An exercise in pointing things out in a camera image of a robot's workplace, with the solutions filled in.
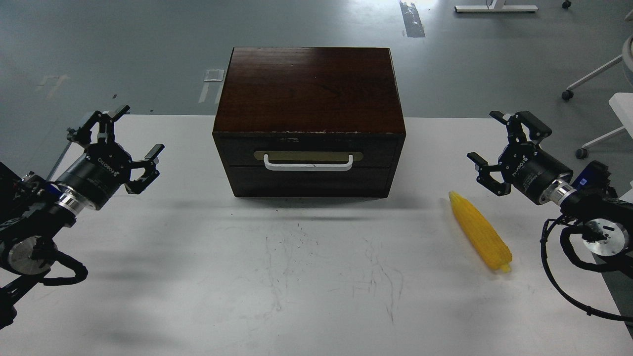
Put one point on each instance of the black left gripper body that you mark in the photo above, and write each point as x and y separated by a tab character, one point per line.
98	173

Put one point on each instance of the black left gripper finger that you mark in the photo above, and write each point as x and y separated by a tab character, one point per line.
82	135
150	174

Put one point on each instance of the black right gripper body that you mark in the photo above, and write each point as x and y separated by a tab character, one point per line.
531	171

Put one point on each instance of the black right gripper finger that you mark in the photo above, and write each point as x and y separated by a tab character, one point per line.
485	178
522	127

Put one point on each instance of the yellow corn cob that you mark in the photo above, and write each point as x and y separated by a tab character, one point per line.
484	238

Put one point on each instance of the wooden drawer with white handle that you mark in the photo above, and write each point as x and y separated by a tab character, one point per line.
250	151

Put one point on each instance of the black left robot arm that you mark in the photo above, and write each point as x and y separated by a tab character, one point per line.
34	210

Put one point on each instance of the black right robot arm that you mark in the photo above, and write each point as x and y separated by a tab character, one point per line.
602	239

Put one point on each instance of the dark wooden drawer cabinet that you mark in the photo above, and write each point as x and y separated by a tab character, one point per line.
322	92

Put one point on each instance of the white tape patch on floor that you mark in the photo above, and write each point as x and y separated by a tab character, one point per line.
214	75

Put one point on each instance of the white desk foot bar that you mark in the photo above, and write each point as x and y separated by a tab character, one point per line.
496	6

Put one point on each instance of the black tape strip on floor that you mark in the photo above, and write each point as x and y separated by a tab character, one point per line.
411	18

